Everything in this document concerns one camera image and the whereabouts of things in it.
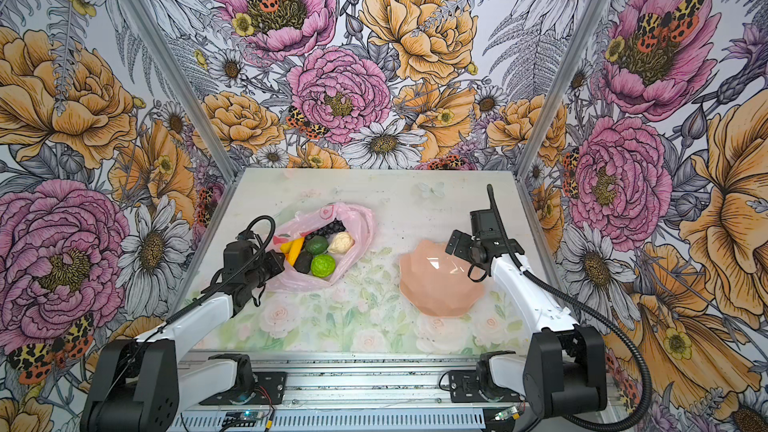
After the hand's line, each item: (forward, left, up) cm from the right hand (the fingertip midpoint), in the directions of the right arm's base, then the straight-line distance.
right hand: (462, 257), depth 86 cm
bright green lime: (+1, +40, -4) cm, 41 cm away
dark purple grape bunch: (+15, +38, -5) cm, 42 cm away
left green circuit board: (-35, +57, -11) cm, 67 cm away
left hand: (+2, +52, -4) cm, 52 cm away
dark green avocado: (+10, +44, -6) cm, 45 cm away
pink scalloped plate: (-3, +6, -9) cm, 12 cm away
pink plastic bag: (+13, +47, 0) cm, 49 cm away
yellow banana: (+7, +51, -4) cm, 51 cm away
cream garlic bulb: (+10, +36, -6) cm, 38 cm away
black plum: (+3, +47, -6) cm, 47 cm away
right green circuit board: (-35, -6, -11) cm, 38 cm away
